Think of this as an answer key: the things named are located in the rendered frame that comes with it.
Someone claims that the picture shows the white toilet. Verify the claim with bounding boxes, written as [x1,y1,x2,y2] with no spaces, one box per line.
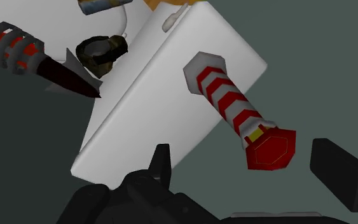
[0,0,268,191]

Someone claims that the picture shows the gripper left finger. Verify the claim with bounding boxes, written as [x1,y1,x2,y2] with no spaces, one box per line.
[56,143,221,224]

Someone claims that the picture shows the red white striped cylinder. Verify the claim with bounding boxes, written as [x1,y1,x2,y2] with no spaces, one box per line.
[182,51,297,171]

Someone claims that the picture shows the red grey spiral black-tipped tool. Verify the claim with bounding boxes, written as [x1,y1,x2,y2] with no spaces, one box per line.
[0,20,103,99]

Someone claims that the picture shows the dark olive ring-shaped object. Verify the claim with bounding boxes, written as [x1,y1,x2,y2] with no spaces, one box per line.
[75,34,129,79]

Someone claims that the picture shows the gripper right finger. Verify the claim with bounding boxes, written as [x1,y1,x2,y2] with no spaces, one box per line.
[309,137,358,224]

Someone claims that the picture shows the blue grey flat object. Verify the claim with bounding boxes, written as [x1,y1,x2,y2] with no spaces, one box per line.
[77,0,134,16]

